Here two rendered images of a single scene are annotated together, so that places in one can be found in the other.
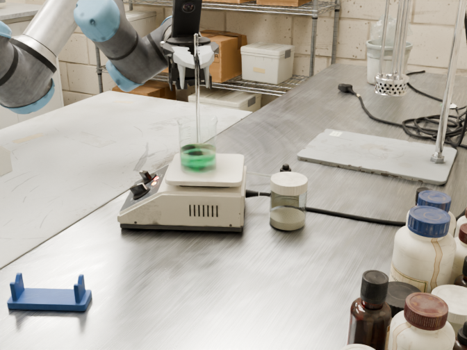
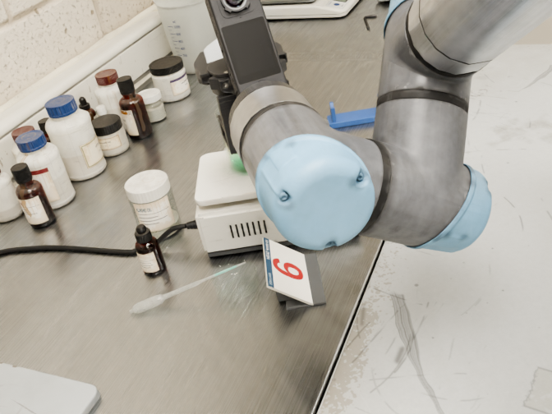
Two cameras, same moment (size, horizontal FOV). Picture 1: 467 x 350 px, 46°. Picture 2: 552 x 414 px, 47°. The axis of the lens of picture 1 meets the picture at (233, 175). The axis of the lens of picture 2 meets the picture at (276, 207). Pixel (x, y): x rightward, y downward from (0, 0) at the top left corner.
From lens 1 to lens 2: 1.54 m
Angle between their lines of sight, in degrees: 123
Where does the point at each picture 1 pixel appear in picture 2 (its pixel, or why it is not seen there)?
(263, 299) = (198, 152)
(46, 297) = (358, 113)
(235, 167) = (205, 173)
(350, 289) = (128, 171)
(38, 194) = (500, 213)
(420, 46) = not seen: outside the picture
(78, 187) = not seen: hidden behind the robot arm
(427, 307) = (106, 72)
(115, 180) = (414, 262)
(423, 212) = (62, 101)
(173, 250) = not seen: hidden behind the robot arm
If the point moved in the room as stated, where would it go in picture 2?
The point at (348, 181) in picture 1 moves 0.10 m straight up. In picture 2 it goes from (43, 330) to (9, 265)
